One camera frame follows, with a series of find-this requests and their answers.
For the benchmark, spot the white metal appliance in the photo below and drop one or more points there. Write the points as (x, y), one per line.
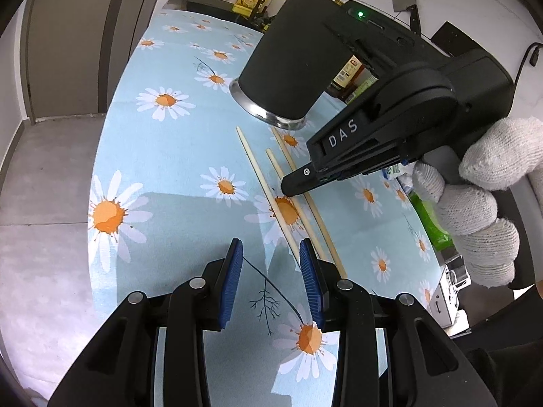
(449, 292)

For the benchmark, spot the daisy print tablecloth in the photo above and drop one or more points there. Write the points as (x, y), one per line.
(178, 169)

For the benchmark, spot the green packet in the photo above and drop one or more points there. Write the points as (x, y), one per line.
(430, 220)

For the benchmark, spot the dark kitchen sink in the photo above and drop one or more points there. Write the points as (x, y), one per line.
(203, 2)

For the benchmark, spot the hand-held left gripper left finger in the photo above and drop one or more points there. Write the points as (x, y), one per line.
(231, 284)

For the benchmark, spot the dark sauce bottle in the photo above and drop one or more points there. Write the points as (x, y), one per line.
(345, 74)

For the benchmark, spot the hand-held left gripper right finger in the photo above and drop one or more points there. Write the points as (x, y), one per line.
(312, 284)

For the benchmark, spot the person's right forearm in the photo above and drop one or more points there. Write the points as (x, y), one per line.
(539, 290)

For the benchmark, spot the green label bottle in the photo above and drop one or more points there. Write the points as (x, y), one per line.
(362, 89)

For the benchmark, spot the person's right hand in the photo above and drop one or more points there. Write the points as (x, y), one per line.
(500, 152)

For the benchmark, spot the grey door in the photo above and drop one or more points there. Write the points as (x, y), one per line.
(85, 42)

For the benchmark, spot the person's dark clothing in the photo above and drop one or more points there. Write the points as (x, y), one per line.
(505, 347)

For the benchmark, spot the black utensil holder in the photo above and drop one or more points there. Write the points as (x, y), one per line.
(288, 59)

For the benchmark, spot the white and blue carton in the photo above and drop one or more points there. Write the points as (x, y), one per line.
(394, 173)

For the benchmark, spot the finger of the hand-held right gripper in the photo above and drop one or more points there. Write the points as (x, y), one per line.
(297, 182)

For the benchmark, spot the black flat wall panel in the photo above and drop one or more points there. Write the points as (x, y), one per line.
(458, 38)

